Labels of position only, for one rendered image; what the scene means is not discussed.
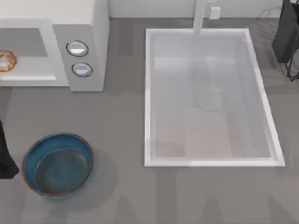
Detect round microwave knob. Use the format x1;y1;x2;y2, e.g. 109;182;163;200
71;62;93;78
66;40;89;57

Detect tall white tap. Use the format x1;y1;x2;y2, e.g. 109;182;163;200
192;0;218;36

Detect blue bowl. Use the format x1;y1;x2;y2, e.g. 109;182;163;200
22;133;94;200

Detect orange and white plate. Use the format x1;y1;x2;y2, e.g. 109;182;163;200
0;49;18;73

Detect white wall socket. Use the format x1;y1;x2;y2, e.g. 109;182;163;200
209;6;221;20

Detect pale microwave oven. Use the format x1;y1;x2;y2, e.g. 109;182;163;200
0;0;110;93

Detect white sink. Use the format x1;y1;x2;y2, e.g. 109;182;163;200
143;28;286;168

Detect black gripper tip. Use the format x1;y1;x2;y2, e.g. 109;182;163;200
0;119;20;180

